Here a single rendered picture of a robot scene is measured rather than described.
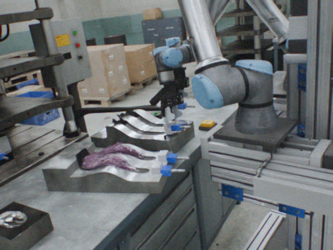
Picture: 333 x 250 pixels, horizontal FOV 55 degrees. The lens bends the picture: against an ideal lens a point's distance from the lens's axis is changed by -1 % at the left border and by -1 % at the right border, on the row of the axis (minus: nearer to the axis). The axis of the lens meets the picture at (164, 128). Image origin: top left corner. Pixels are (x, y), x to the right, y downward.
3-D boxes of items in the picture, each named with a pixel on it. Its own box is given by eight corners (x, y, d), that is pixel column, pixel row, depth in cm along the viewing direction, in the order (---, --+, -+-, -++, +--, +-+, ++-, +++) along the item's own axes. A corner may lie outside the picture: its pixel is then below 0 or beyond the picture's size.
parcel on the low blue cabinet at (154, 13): (163, 17, 861) (161, 7, 850) (155, 19, 836) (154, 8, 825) (150, 19, 884) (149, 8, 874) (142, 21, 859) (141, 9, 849)
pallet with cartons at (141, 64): (160, 79, 686) (154, 43, 660) (141, 90, 619) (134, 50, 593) (113, 80, 741) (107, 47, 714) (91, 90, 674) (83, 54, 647)
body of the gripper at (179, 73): (183, 91, 173) (181, 69, 169) (169, 90, 178) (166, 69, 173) (190, 87, 179) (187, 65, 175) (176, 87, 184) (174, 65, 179)
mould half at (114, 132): (195, 136, 173) (192, 112, 168) (170, 158, 153) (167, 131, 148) (121, 128, 199) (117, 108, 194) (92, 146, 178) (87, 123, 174)
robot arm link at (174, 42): (179, 38, 164) (163, 39, 167) (181, 60, 168) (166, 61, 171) (182, 36, 171) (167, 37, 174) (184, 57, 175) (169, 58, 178)
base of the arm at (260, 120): (285, 121, 114) (285, 94, 111) (269, 137, 104) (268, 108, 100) (245, 116, 124) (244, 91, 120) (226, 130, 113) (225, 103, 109)
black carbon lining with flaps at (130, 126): (178, 127, 169) (176, 110, 166) (162, 140, 156) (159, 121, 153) (125, 123, 187) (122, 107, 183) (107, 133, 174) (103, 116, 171)
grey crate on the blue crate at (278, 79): (322, 82, 441) (322, 71, 436) (316, 90, 410) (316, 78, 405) (277, 80, 475) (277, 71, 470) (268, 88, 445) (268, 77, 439)
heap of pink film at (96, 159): (145, 154, 146) (143, 138, 144) (133, 174, 130) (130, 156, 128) (93, 154, 153) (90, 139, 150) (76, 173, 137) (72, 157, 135)
